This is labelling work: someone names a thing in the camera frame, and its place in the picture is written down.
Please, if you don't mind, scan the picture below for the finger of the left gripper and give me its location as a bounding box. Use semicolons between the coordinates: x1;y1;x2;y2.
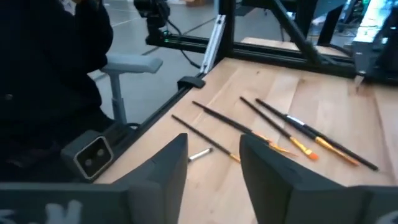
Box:
352;40;376;94

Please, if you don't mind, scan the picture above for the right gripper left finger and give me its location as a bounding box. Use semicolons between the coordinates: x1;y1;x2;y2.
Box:
0;133;189;224

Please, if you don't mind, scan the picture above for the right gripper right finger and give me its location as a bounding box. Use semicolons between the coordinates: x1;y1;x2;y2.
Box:
239;134;398;224

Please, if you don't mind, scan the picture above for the black paintbrush silver ferrule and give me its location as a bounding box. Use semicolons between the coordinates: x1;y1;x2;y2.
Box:
283;113;380;172
187;147;215;162

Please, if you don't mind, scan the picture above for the black paintbrush gold ferrule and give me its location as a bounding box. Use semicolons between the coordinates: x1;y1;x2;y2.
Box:
254;98;361;167
239;96;320;162
192;100;296;156
171;114;242;163

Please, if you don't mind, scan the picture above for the black device with round knobs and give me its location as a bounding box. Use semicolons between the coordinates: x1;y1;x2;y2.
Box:
60;129;115;182

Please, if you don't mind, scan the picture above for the grey chair armrest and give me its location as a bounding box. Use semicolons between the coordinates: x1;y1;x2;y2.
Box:
99;52;164;126

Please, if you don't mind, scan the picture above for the person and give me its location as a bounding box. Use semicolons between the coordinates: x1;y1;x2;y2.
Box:
0;0;114;184

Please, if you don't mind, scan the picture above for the black rail clip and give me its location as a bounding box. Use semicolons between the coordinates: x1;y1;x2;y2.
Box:
177;75;206;91

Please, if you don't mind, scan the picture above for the silver aluminium bracket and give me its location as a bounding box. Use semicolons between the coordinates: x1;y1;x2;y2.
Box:
200;14;227;75

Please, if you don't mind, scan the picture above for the black device with cable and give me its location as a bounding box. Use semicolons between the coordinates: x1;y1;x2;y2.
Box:
133;0;201;69

